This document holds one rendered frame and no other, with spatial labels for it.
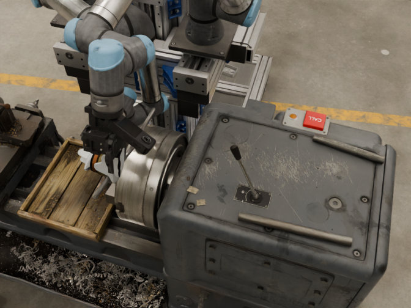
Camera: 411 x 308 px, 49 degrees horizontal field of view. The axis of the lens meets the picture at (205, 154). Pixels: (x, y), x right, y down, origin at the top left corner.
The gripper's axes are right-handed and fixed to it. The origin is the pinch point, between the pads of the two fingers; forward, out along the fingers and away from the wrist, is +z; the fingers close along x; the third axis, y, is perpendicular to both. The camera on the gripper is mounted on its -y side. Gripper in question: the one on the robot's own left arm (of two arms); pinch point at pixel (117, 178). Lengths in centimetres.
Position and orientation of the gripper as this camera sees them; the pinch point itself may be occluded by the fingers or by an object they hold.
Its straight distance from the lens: 118.7
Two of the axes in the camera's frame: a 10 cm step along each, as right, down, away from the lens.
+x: -2.8, 5.0, -8.2
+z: -0.9, 8.4, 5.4
